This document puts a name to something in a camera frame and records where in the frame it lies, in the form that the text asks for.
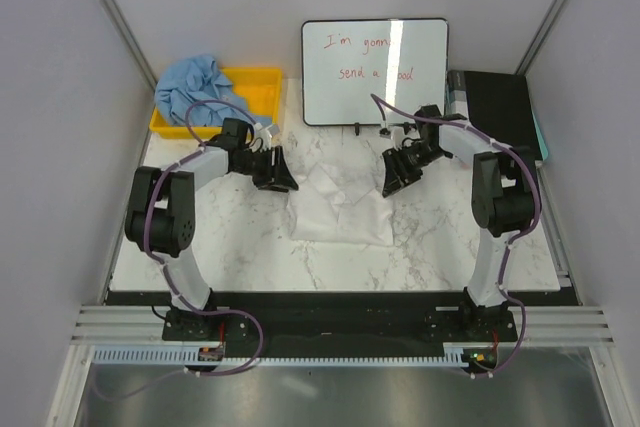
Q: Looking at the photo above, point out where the whiteboard with red writing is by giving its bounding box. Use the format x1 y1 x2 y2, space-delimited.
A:
301 18 449 127

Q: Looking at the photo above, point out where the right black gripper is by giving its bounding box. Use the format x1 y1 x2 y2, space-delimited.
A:
382 141 448 198

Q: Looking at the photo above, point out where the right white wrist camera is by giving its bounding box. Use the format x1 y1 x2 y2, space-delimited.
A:
378 123 404 145

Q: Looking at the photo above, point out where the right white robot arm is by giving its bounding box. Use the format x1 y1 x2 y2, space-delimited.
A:
373 96 542 341

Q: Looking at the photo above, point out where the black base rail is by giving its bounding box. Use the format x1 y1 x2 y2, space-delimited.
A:
162 289 521 348

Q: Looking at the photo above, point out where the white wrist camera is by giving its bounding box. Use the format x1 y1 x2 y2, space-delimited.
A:
378 123 404 145
254 123 280 150

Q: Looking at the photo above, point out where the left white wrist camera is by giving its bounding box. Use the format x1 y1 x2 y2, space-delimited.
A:
254 123 280 150

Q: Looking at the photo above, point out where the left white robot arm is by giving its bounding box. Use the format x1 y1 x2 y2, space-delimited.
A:
125 118 299 340

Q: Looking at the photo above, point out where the yellow plastic bin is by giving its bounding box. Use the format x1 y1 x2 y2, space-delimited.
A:
149 67 283 140

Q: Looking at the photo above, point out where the blue long sleeve shirt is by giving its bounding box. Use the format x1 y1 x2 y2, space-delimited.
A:
154 54 249 127

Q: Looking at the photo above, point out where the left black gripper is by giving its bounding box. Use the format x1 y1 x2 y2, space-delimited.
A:
234 147 298 194

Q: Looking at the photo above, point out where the white slotted cable duct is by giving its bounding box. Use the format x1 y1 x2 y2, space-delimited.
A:
92 345 497 368

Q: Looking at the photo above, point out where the white long sleeve shirt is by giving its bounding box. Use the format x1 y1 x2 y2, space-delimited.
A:
287 162 394 247

